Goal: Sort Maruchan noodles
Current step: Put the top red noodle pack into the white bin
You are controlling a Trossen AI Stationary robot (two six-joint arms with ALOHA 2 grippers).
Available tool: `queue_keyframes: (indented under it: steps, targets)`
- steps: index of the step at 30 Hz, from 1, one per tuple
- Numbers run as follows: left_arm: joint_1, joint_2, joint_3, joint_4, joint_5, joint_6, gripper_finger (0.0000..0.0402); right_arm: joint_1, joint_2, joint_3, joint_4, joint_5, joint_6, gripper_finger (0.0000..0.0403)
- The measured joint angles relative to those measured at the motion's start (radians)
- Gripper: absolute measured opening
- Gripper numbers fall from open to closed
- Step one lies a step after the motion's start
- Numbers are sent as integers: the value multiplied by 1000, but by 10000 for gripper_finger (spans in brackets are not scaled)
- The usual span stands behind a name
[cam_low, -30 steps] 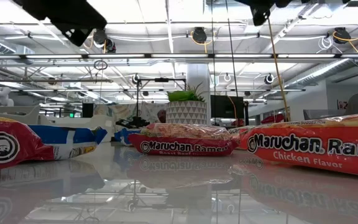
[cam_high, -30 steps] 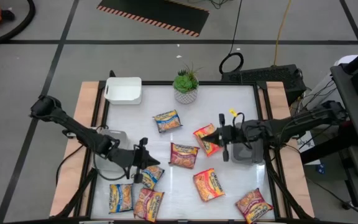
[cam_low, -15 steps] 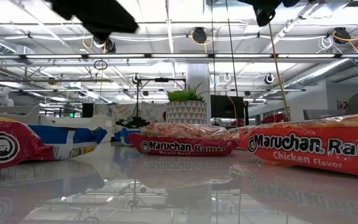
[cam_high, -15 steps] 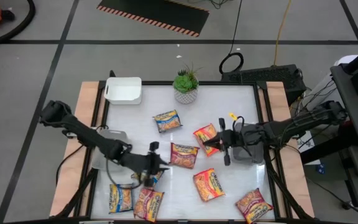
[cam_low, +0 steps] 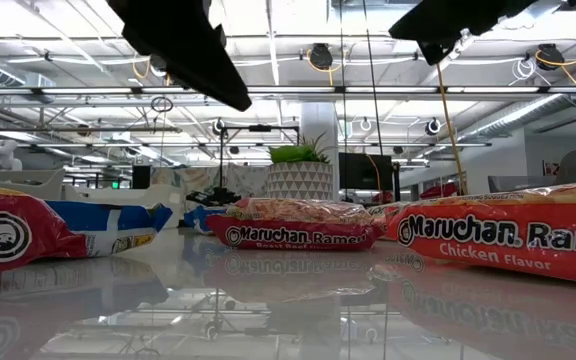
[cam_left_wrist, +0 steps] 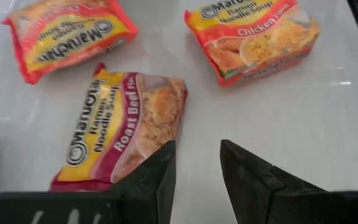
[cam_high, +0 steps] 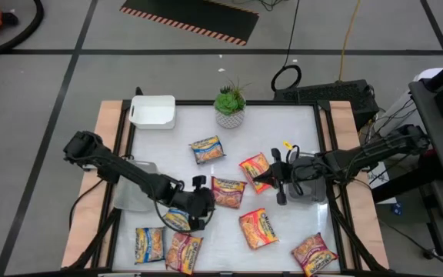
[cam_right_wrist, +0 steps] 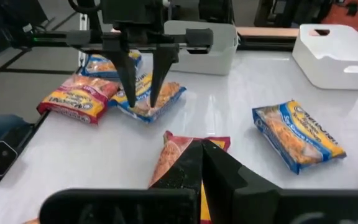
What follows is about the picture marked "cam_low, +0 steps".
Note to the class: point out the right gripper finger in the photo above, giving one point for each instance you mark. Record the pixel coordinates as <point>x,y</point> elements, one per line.
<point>437,51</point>
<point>448,20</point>

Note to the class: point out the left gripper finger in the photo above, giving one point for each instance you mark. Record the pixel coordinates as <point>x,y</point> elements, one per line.
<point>183,45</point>

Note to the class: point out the orange chicken ramen pack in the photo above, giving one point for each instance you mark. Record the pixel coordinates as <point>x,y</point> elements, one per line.
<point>385,215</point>
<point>493,240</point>

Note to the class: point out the blue soy sauce ramen pack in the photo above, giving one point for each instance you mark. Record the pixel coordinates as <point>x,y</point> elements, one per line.
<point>199,219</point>
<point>118,222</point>

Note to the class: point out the clear plastic bin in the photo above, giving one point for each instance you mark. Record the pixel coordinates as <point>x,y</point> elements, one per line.
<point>18,182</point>

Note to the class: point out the red roast beef ramen pack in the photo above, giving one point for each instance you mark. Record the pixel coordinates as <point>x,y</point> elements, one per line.
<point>293,235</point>
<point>18,235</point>

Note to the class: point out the black speaker box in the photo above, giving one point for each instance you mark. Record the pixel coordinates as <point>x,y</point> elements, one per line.
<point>141,177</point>

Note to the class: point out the red object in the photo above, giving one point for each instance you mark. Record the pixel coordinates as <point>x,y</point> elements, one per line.
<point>440,191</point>

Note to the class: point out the black monitor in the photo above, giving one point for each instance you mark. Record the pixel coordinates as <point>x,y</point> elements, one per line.
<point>363,172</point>

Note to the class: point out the succulent plant in patterned pot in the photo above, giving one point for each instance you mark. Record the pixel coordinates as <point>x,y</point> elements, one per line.
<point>300,180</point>

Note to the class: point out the white robot figure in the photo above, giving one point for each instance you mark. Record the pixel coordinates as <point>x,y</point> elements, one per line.
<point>2,157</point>

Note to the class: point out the black camera stand rig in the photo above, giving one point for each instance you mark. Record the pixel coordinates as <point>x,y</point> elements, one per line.
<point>215,196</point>

